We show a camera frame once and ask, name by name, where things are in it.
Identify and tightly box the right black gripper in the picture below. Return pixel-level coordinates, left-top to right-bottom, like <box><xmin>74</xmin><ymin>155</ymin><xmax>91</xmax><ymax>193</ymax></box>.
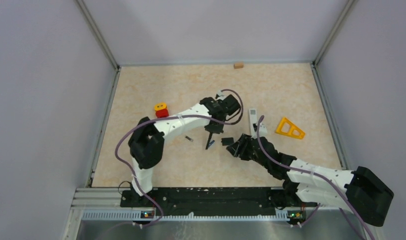
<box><xmin>227</xmin><ymin>133</ymin><xmax>270</xmax><ymax>169</ymax></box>

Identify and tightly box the black battery cover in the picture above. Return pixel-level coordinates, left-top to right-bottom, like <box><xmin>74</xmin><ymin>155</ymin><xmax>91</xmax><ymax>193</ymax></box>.
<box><xmin>221</xmin><ymin>137</ymin><xmax>235</xmax><ymax>146</ymax></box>

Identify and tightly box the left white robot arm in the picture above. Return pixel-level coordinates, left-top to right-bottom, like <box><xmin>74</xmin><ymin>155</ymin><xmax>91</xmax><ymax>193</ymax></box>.
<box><xmin>128</xmin><ymin>91</ymin><xmax>243</xmax><ymax>207</ymax></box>

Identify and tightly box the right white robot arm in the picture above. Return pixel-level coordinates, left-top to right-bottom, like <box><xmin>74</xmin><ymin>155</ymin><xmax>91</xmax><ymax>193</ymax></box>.
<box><xmin>226</xmin><ymin>134</ymin><xmax>394</xmax><ymax>227</ymax></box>

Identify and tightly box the red yellow toy block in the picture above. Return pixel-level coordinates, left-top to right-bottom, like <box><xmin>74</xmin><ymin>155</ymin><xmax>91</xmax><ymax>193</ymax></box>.
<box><xmin>153</xmin><ymin>102</ymin><xmax>170</xmax><ymax>119</ymax></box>

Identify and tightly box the small wooden block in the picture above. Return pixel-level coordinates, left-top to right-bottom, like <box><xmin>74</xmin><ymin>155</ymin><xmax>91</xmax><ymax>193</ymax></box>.
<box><xmin>233</xmin><ymin>62</ymin><xmax>244</xmax><ymax>70</ymax></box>

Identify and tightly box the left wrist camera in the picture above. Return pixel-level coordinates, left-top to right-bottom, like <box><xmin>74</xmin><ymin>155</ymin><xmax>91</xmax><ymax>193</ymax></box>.
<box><xmin>215</xmin><ymin>90</ymin><xmax>227</xmax><ymax>100</ymax></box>

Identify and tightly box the yellow triangle frame toy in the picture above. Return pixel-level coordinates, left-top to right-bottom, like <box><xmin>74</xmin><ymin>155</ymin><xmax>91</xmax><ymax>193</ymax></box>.
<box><xmin>275</xmin><ymin>117</ymin><xmax>306</xmax><ymax>140</ymax></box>

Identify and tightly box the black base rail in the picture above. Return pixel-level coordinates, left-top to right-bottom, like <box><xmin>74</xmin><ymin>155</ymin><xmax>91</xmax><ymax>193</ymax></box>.
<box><xmin>120</xmin><ymin>187</ymin><xmax>316</xmax><ymax>217</ymax></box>

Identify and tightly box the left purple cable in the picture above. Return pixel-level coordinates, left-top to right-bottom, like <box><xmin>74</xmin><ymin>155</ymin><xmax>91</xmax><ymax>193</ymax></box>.
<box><xmin>114</xmin><ymin>88</ymin><xmax>245</xmax><ymax>229</ymax></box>

